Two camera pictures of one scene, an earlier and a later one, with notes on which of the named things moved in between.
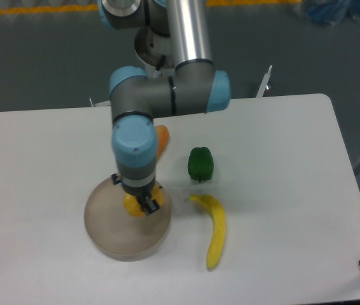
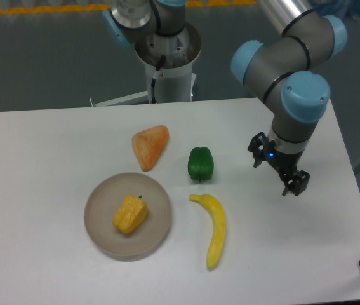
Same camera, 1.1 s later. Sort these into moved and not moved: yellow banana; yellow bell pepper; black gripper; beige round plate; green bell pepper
Moved: black gripper; yellow bell pepper
Not moved: beige round plate; green bell pepper; yellow banana
